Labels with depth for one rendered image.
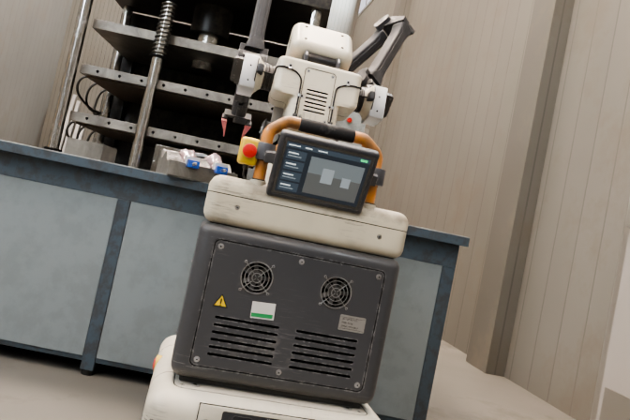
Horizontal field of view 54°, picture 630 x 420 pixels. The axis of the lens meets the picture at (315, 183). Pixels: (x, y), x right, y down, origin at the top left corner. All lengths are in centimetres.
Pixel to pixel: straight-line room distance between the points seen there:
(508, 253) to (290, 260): 280
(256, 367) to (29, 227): 125
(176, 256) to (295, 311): 91
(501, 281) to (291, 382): 278
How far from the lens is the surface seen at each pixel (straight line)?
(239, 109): 235
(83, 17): 348
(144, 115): 331
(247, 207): 159
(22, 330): 264
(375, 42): 252
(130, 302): 250
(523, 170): 431
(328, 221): 162
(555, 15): 458
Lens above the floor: 75
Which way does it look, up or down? 3 degrees up
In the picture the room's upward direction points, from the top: 12 degrees clockwise
